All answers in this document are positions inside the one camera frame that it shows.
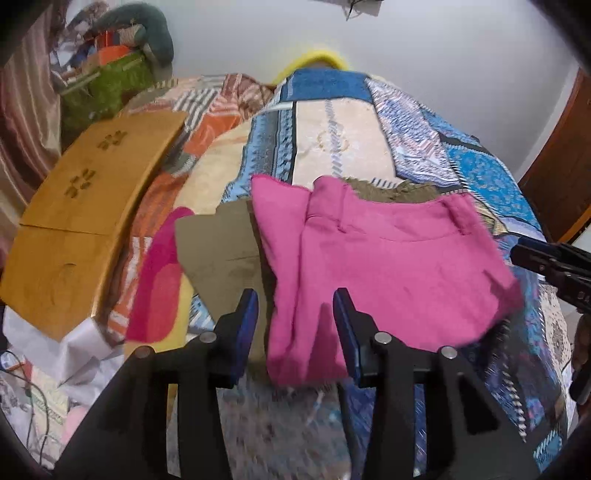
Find striped brown curtain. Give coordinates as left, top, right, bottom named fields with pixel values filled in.
left=1, top=4, right=61, bottom=262

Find wooden headboard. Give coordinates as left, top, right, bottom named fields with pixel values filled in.
left=1, top=110, right=186, bottom=341

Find pink pants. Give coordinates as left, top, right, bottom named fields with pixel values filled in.
left=252, top=175, right=523, bottom=387

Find brown wooden door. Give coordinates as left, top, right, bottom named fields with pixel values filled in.
left=519, top=70, right=591, bottom=243

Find olive green pants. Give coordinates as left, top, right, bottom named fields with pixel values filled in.
left=174, top=177, right=445, bottom=324

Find white crumpled cloth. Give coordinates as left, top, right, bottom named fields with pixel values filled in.
left=3, top=308, right=123, bottom=467

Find pink and yellow cloth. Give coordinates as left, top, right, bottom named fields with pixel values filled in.
left=123, top=207, right=193, bottom=357

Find green cloth bag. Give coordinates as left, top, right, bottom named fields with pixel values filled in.
left=60, top=52, right=154, bottom=149

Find yellow pillow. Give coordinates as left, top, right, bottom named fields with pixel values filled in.
left=269, top=49, right=349, bottom=87

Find dark green pillow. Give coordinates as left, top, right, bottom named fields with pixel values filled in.
left=90, top=2, right=174, bottom=68

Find orange striped patchwork blanket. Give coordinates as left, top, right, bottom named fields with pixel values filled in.
left=107, top=73, right=273, bottom=341

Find blue patchwork bedspread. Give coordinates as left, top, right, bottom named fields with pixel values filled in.
left=165, top=68, right=574, bottom=480

